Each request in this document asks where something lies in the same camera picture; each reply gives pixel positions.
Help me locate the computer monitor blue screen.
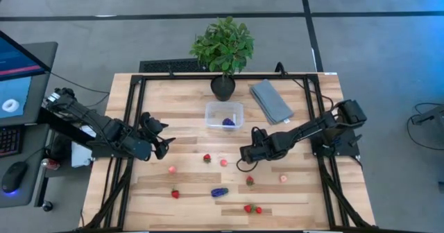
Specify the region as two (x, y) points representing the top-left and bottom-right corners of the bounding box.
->
(0, 30), (52, 120)

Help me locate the black computer mouse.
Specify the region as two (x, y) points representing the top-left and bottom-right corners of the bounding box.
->
(1, 161), (29, 194)

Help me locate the black aluminium table frame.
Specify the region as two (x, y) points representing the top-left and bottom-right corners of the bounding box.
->
(79, 71), (379, 233)

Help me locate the black keyboard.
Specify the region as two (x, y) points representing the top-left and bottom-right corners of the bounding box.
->
(0, 125), (22, 157)

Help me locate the black plant pot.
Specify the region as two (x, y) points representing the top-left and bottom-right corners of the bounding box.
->
(210, 74), (237, 102)

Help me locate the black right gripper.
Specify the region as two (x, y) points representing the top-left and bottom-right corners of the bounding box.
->
(240, 135), (282, 164)

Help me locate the red and silver can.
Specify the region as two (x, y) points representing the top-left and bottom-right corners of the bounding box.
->
(40, 158), (62, 171)

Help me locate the black power cable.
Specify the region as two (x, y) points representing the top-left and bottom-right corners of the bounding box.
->
(275, 61), (336, 111)

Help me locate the dark equipment stand base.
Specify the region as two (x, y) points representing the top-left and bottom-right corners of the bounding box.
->
(411, 104), (444, 132)

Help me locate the grey folded cloth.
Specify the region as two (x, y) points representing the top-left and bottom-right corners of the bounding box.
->
(249, 78), (295, 126)

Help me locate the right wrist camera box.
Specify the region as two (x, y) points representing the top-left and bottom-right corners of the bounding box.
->
(251, 126), (268, 144)

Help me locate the green leafy plant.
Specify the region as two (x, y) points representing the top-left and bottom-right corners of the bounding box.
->
(189, 16), (255, 85)

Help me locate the grey computer desk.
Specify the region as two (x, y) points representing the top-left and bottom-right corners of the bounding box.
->
(0, 41), (59, 209)

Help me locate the clear plastic tupperware container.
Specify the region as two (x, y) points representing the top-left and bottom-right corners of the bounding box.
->
(204, 101), (245, 130)

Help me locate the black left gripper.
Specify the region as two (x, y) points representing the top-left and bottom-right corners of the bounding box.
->
(140, 112), (177, 161)

